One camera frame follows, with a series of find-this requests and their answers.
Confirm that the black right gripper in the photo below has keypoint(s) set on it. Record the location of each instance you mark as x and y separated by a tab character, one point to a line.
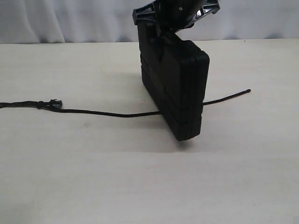
171	16

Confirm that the black plastic carrying case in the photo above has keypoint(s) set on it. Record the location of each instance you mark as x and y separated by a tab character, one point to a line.
178	84

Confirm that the white backdrop curtain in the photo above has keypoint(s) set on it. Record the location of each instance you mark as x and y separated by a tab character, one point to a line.
60	21

